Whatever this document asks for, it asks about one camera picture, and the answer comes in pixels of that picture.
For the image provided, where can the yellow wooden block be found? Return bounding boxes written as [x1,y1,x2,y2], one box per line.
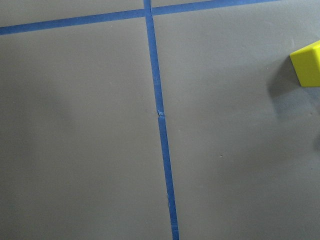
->
[289,40,320,87]

